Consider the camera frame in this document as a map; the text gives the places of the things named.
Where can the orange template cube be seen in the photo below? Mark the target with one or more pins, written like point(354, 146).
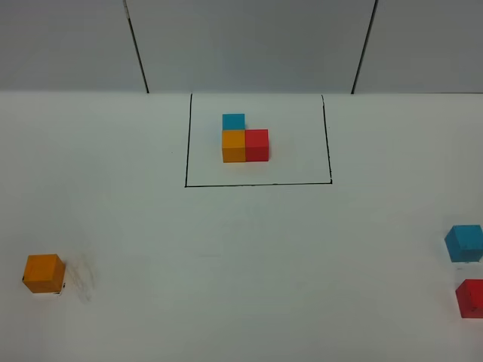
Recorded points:
point(233, 146)

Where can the red template cube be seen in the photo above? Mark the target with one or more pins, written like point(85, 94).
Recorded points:
point(256, 145)

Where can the blue template cube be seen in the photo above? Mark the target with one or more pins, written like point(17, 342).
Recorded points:
point(233, 121)

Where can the white template sheet black outline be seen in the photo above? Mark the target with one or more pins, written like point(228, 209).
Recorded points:
point(298, 142)

